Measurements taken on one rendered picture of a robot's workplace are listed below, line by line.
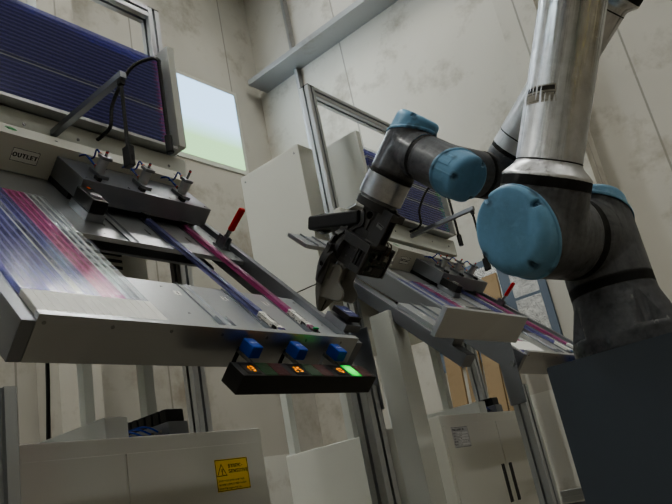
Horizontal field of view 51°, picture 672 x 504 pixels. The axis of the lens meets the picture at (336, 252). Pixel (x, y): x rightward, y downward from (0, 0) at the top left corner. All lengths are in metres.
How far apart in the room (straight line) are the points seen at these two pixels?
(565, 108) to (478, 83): 5.26
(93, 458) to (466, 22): 5.60
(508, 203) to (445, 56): 5.58
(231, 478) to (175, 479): 0.14
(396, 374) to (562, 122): 0.85
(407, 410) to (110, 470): 0.64
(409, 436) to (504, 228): 0.79
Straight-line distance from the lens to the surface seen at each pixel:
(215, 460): 1.50
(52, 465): 1.30
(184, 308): 1.22
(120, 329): 1.03
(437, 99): 6.36
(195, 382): 1.78
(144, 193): 1.62
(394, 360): 1.62
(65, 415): 4.82
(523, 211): 0.90
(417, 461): 1.60
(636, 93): 5.59
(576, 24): 0.96
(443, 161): 1.05
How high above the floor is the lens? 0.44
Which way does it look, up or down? 19 degrees up
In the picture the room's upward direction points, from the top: 12 degrees counter-clockwise
